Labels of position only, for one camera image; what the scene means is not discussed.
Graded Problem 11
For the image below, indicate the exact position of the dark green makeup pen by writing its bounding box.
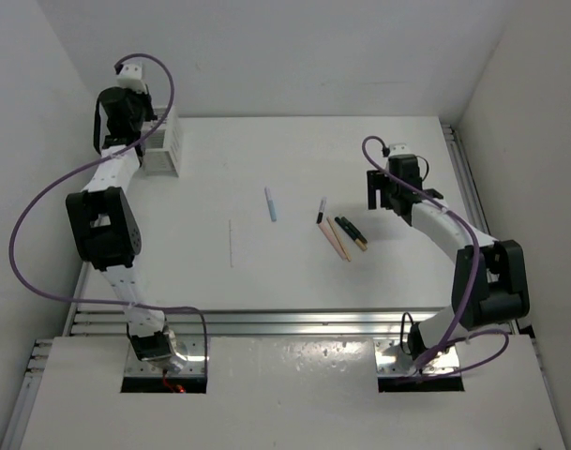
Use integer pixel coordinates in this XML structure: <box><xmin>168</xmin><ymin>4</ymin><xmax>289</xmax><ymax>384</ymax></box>
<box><xmin>335</xmin><ymin>217</ymin><xmax>368</xmax><ymax>251</ymax></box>

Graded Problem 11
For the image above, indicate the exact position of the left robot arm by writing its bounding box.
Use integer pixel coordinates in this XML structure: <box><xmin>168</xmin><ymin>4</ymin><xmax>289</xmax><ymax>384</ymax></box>
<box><xmin>66</xmin><ymin>85</ymin><xmax>175</xmax><ymax>370</ymax></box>

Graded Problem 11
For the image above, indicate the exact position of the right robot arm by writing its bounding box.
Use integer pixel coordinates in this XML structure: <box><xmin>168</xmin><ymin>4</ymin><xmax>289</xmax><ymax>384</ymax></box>
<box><xmin>367</xmin><ymin>155</ymin><xmax>531</xmax><ymax>368</ymax></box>

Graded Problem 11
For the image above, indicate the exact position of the black gold makeup pen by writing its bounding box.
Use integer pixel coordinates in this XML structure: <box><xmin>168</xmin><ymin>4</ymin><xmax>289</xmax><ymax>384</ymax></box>
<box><xmin>340</xmin><ymin>217</ymin><xmax>368</xmax><ymax>249</ymax></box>

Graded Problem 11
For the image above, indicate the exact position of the tan makeup pencil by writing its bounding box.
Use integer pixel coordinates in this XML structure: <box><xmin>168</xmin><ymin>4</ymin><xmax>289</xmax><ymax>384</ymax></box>
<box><xmin>326</xmin><ymin>217</ymin><xmax>352</xmax><ymax>262</ymax></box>

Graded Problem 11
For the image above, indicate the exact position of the pink makeup pencil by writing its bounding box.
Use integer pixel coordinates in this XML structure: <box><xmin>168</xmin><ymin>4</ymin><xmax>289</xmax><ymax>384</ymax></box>
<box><xmin>318</xmin><ymin>222</ymin><xmax>347</xmax><ymax>261</ymax></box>

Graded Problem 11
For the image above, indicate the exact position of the white black-tipped makeup pen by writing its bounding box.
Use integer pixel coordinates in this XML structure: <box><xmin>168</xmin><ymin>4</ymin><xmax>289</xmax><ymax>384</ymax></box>
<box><xmin>316</xmin><ymin>197</ymin><xmax>327</xmax><ymax>224</ymax></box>

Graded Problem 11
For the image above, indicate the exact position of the light blue makeup pen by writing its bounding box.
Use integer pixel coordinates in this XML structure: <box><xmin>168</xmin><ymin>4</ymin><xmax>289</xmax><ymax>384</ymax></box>
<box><xmin>264</xmin><ymin>187</ymin><xmax>278</xmax><ymax>222</ymax></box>

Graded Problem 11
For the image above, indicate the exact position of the white slotted organizer box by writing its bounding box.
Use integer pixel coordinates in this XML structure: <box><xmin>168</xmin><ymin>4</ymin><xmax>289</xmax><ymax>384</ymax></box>
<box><xmin>143</xmin><ymin>111</ymin><xmax>183</xmax><ymax>176</ymax></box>

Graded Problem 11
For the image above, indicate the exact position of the white front cover board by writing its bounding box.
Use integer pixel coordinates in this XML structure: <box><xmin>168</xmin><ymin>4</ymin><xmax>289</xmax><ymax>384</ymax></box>
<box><xmin>22</xmin><ymin>336</ymin><xmax>563</xmax><ymax>449</ymax></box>

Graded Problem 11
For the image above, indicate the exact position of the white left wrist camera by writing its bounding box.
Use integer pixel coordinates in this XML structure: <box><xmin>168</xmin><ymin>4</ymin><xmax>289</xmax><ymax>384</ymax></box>
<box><xmin>116</xmin><ymin>62</ymin><xmax>148</xmax><ymax>94</ymax></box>

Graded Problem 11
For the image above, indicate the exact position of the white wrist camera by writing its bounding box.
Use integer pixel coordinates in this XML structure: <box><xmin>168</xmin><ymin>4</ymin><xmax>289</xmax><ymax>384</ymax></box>
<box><xmin>116</xmin><ymin>62</ymin><xmax>148</xmax><ymax>94</ymax></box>
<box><xmin>382</xmin><ymin>142</ymin><xmax>410</xmax><ymax>158</ymax></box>

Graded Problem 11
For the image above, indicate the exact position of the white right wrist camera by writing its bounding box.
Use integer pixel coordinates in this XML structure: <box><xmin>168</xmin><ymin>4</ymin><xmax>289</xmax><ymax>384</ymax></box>
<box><xmin>382</xmin><ymin>142</ymin><xmax>410</xmax><ymax>158</ymax></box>

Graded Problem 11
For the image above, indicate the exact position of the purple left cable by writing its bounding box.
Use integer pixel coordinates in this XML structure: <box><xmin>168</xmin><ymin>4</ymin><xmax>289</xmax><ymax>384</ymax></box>
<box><xmin>8</xmin><ymin>53</ymin><xmax>207</xmax><ymax>376</ymax></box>

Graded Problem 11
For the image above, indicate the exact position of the purple cable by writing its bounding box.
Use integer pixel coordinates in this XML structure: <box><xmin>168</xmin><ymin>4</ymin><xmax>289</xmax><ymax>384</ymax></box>
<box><xmin>362</xmin><ymin>136</ymin><xmax>510</xmax><ymax>383</ymax></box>
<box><xmin>8</xmin><ymin>53</ymin><xmax>207</xmax><ymax>376</ymax></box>

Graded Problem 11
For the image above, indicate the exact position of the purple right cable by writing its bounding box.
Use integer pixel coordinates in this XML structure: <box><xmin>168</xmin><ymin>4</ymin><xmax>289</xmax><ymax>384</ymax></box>
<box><xmin>362</xmin><ymin>136</ymin><xmax>510</xmax><ymax>383</ymax></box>

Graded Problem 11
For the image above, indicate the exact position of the aluminium frame rail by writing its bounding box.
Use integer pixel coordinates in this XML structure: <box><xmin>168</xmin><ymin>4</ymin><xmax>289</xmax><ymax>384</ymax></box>
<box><xmin>62</xmin><ymin>116</ymin><xmax>525</xmax><ymax>337</ymax></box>

